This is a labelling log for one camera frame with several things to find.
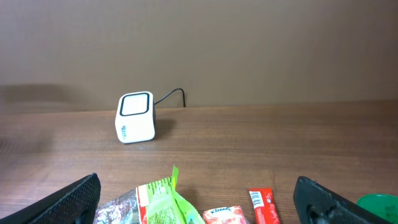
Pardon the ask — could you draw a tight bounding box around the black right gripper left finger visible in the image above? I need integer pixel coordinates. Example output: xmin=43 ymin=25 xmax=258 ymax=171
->
xmin=1 ymin=173 xmax=101 ymax=224

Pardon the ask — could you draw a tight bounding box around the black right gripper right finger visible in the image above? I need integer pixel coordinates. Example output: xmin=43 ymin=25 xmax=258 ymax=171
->
xmin=293 ymin=176 xmax=389 ymax=224

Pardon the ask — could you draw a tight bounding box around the red stick sachet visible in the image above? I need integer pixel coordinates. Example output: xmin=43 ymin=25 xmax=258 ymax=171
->
xmin=249 ymin=188 xmax=280 ymax=224

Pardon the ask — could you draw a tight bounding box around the green lid jar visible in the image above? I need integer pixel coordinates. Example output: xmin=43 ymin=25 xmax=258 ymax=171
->
xmin=356 ymin=194 xmax=397 ymax=224

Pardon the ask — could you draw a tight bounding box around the green gummy candy bag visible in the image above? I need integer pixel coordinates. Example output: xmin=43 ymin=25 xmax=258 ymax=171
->
xmin=93 ymin=166 xmax=205 ymax=224

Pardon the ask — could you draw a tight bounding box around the small red white carton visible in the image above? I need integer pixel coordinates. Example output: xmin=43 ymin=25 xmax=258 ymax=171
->
xmin=203 ymin=205 xmax=249 ymax=224

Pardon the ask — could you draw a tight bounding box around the white barcode scanner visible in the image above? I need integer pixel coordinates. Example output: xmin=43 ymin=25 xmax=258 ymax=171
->
xmin=114 ymin=91 xmax=156 ymax=144

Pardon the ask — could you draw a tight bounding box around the black scanner cable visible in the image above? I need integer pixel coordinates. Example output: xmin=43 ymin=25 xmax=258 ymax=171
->
xmin=154 ymin=88 xmax=187 ymax=108

